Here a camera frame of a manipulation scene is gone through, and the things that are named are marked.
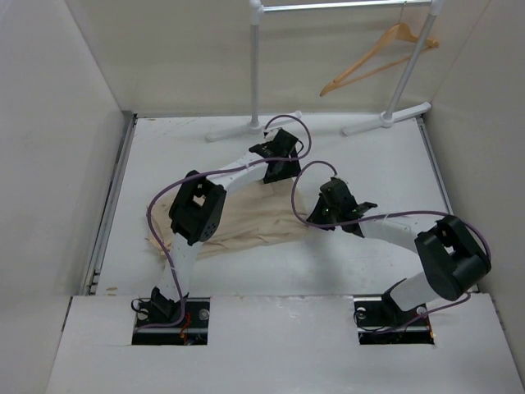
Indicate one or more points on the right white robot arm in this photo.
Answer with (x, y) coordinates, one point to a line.
(453, 258)

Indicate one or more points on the wooden clothes hanger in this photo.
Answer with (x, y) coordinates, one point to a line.
(399, 32)

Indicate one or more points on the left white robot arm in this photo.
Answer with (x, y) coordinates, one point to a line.
(196, 214)

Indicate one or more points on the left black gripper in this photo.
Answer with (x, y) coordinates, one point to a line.
(287, 174)

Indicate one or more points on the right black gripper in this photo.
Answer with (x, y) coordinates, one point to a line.
(315, 217)

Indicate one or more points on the beige trousers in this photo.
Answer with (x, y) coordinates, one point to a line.
(258, 215)

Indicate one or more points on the white metal clothes rack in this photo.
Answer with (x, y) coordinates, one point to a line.
(344, 124)

